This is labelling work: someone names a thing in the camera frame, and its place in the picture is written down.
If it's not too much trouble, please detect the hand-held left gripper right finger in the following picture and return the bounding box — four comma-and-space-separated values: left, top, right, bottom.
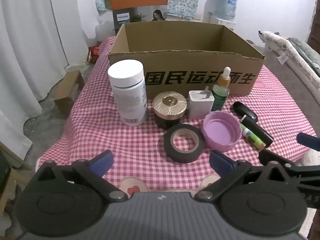
194, 150, 297, 202

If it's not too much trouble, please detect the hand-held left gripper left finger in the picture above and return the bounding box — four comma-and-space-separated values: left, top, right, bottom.
32, 150, 128, 203

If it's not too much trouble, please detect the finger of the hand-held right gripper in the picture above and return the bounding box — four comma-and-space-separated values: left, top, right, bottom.
297, 132, 320, 152
258, 149, 320, 188

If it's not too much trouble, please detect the black tube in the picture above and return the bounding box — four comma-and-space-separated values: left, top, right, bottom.
240, 115, 275, 148

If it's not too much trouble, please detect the purple plastic lid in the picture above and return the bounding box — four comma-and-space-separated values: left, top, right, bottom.
202, 111, 243, 152

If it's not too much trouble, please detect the black tape roll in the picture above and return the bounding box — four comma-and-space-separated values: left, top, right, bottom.
164, 124, 206, 164

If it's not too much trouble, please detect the green dropper bottle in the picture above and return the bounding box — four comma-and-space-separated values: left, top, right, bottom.
211, 67, 230, 112

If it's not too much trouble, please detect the white pill bottle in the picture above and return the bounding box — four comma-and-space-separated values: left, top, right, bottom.
107, 59, 148, 127

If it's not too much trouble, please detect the printed cardboard box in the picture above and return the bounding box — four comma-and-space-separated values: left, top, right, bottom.
108, 21, 266, 99

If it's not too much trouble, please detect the green white lip balm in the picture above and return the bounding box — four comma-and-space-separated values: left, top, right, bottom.
240, 124, 266, 150

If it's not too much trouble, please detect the pink checked tablecloth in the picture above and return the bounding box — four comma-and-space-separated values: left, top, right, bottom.
36, 36, 318, 199

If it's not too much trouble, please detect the black oval case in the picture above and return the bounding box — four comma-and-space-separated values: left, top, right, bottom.
232, 102, 258, 123

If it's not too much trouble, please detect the white charger plug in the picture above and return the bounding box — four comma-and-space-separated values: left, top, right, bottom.
188, 86, 215, 119

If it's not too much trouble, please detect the small wooden stool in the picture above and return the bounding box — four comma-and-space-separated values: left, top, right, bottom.
54, 69, 85, 119

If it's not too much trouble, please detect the gold lid cosmetic jar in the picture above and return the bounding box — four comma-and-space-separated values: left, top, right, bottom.
152, 91, 188, 130

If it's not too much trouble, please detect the white fluffy blanket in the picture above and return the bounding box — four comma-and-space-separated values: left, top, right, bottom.
259, 30, 320, 90

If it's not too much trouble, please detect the grey green blanket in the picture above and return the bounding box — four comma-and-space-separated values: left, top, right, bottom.
286, 37, 320, 70

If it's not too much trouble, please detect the brown wooden furniture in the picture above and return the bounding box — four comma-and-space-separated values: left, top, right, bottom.
307, 17, 320, 55

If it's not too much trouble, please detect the red packet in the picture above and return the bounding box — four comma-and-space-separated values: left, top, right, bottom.
87, 45, 101, 63

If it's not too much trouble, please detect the white curtain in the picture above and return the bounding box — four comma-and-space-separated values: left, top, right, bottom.
0, 0, 97, 160

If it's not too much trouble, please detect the white plastic bag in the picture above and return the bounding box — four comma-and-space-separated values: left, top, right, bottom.
94, 17, 117, 43

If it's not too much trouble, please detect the printed appliance box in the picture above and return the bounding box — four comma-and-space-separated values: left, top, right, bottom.
112, 5, 167, 37

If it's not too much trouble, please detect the white water dispenser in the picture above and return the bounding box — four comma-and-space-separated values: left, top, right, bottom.
202, 0, 237, 32

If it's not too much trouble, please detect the blue water jug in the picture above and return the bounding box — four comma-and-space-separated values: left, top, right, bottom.
214, 0, 240, 21

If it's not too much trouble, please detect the wooden frame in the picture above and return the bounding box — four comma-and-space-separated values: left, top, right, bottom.
0, 141, 33, 215

